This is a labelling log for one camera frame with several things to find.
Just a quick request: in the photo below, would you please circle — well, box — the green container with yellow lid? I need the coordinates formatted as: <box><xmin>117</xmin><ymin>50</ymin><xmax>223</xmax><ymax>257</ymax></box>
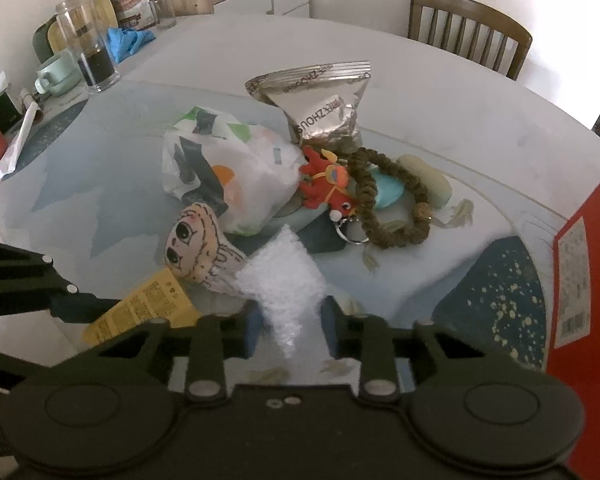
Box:
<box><xmin>32</xmin><ymin>0</ymin><xmax>118</xmax><ymax>61</ymax></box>

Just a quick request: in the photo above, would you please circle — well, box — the silver foil snack bag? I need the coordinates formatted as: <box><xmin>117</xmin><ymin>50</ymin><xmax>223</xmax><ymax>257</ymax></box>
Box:
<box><xmin>245</xmin><ymin>61</ymin><xmax>372</xmax><ymax>156</ymax></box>

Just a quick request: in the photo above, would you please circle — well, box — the dark blue flat case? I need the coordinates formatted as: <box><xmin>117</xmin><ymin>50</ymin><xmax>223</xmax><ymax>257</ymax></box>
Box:
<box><xmin>280</xmin><ymin>200</ymin><xmax>348</xmax><ymax>256</ymax></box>

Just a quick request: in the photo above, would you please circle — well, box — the blue cloth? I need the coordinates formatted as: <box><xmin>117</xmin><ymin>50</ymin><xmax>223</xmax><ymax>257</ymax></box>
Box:
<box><xmin>107</xmin><ymin>26</ymin><xmax>158</xmax><ymax>65</ymax></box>

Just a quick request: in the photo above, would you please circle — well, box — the white printed plastic bag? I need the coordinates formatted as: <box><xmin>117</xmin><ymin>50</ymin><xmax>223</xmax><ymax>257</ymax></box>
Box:
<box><xmin>162</xmin><ymin>106</ymin><xmax>306</xmax><ymax>237</ymax></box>

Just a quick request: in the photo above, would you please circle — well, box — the red cardboard box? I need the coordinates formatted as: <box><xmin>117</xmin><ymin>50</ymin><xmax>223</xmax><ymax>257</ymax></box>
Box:
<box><xmin>545</xmin><ymin>157</ymin><xmax>600</xmax><ymax>480</ymax></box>

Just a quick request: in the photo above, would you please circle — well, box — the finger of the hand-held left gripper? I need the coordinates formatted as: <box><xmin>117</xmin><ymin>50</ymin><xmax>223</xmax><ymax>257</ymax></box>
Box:
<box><xmin>0</xmin><ymin>237</ymin><xmax>122</xmax><ymax>323</ymax></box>
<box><xmin>0</xmin><ymin>352</ymin><xmax>37</xmax><ymax>391</ymax></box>

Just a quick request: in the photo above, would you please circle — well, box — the brown wooden slatted chair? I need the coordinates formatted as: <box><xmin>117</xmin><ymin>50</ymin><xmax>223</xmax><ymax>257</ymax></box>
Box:
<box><xmin>408</xmin><ymin>0</ymin><xmax>533</xmax><ymax>81</ymax></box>

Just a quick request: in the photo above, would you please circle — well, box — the glass jar with dark contents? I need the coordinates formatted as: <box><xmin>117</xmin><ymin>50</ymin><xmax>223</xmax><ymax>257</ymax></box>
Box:
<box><xmin>55</xmin><ymin>0</ymin><xmax>122</xmax><ymax>93</ymax></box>

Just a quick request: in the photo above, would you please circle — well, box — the plush doll with yellow tag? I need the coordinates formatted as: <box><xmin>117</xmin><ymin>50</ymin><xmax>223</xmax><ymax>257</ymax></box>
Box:
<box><xmin>82</xmin><ymin>201</ymin><xmax>248</xmax><ymax>346</ymax></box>

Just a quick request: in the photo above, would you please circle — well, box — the clear drinking glass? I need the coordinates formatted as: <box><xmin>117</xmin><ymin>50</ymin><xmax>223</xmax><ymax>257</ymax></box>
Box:
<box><xmin>150</xmin><ymin>0</ymin><xmax>177</xmax><ymax>31</ymax></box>

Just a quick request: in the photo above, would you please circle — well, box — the white bubble wrap piece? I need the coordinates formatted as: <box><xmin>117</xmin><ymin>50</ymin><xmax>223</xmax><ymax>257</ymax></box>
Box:
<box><xmin>235</xmin><ymin>225</ymin><xmax>326</xmax><ymax>361</ymax></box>

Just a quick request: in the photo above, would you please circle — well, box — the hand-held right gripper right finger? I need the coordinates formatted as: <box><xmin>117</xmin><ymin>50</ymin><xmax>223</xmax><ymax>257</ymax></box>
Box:
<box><xmin>322</xmin><ymin>300</ymin><xmax>511</xmax><ymax>403</ymax></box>

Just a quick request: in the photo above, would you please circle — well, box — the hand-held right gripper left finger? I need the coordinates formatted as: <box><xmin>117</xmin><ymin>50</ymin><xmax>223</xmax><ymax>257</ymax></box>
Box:
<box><xmin>80</xmin><ymin>302</ymin><xmax>265</xmax><ymax>403</ymax></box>

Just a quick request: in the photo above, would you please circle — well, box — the pale green mug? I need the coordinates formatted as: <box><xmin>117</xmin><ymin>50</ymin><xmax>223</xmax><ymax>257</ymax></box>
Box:
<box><xmin>34</xmin><ymin>52</ymin><xmax>83</xmax><ymax>95</ymax></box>

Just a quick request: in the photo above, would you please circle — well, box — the brown bead bracelet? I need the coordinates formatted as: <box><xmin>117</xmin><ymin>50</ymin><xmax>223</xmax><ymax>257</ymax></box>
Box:
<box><xmin>347</xmin><ymin>147</ymin><xmax>433</xmax><ymax>248</ymax></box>

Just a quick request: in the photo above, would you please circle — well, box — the cream cylindrical eraser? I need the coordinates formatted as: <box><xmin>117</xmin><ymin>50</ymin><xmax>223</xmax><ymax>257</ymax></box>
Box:
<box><xmin>397</xmin><ymin>155</ymin><xmax>453</xmax><ymax>207</ymax></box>

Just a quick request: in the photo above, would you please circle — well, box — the white and green box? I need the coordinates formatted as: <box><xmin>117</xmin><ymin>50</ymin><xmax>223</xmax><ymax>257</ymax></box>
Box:
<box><xmin>0</xmin><ymin>72</ymin><xmax>23</xmax><ymax>133</ymax></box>

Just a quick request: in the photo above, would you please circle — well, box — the light blue flat object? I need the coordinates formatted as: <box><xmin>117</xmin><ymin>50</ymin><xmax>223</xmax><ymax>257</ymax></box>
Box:
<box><xmin>370</xmin><ymin>167</ymin><xmax>406</xmax><ymax>211</ymax></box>

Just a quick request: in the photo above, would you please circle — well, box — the red plush keychain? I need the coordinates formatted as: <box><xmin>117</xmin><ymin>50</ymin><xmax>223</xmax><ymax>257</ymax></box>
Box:
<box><xmin>299</xmin><ymin>147</ymin><xmax>368</xmax><ymax>246</ymax></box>

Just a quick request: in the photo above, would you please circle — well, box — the rolled white paper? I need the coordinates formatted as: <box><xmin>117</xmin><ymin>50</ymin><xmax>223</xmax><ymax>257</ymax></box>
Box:
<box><xmin>0</xmin><ymin>87</ymin><xmax>43</xmax><ymax>186</ymax></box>

